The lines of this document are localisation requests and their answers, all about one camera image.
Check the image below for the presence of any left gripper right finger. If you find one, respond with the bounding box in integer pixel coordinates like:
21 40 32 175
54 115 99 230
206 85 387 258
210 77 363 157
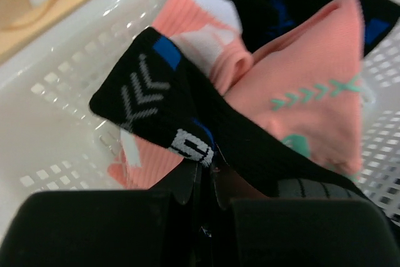
212 164 399 266

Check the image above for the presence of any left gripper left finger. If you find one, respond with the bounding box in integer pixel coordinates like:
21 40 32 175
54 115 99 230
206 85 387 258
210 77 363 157
0 162 204 267

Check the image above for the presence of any black sock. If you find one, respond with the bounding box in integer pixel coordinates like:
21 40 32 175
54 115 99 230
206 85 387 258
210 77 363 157
211 0 400 60
89 27 362 196

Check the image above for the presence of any pink patterned sock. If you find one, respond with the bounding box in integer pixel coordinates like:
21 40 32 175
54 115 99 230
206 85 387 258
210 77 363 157
107 0 254 189
225 0 364 179

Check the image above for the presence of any black sock front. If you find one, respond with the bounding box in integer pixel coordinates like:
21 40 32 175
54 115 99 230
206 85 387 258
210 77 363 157
211 0 400 60

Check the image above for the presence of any pink patterned sock front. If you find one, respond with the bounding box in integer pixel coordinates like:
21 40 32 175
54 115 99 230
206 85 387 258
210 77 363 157
225 0 364 179

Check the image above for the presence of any white plastic basket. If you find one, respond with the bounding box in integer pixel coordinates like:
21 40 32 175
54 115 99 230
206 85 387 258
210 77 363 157
1 0 399 231

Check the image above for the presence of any wooden clothes rack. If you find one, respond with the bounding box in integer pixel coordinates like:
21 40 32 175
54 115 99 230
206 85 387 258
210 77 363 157
1 0 89 63

